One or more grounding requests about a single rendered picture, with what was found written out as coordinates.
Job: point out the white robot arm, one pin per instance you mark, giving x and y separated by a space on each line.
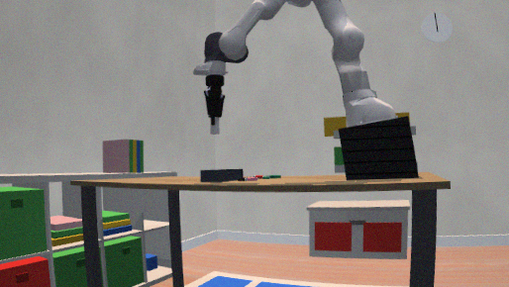
361 104

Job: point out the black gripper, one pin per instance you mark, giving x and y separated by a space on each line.
215 104

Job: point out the dark grey rack of bins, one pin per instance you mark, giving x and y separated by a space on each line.
220 175

